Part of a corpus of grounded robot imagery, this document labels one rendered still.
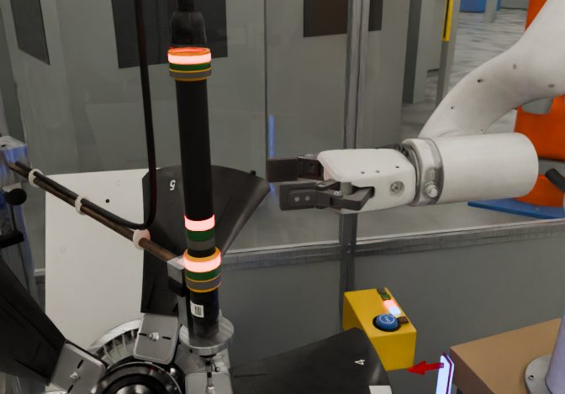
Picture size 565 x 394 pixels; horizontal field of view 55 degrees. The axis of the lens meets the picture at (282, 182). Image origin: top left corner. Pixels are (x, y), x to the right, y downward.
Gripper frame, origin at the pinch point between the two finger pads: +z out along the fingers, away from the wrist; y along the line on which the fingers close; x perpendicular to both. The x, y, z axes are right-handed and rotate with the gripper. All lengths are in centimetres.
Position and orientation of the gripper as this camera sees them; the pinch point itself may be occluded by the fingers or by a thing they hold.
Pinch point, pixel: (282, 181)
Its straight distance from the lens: 65.0
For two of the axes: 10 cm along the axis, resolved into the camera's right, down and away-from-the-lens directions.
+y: -2.0, -3.6, 9.1
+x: 0.0, -9.3, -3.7
